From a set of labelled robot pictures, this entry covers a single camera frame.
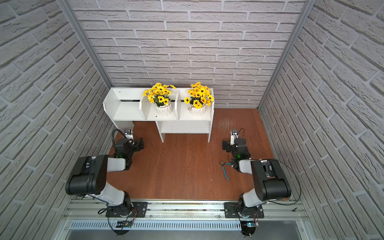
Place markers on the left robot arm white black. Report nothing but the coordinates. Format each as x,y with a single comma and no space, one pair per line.
88,177

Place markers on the white wooden shelf unit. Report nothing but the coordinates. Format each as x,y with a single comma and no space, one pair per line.
126,105

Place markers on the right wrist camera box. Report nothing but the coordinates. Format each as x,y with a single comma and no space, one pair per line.
234,135

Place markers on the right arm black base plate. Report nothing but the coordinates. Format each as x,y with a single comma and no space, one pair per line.
231,210

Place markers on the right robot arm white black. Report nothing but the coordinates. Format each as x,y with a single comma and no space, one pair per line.
269,179

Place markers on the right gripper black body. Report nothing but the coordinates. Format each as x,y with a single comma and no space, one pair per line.
230,148

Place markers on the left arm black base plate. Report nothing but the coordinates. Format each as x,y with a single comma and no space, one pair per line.
139,208

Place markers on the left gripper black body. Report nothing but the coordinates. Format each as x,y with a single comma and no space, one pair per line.
137,144

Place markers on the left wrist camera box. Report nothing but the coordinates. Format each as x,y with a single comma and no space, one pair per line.
128,134

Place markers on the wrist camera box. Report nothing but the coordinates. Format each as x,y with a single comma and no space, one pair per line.
234,135
128,134

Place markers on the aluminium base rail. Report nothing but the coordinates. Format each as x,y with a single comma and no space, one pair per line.
214,210

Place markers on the sunflower pot white vase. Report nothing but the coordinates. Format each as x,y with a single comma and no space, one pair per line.
199,98
160,96

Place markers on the white perforated cable tray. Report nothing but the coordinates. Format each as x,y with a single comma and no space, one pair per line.
161,225

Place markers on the blue handled pliers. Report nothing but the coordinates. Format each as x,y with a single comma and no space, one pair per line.
223,164

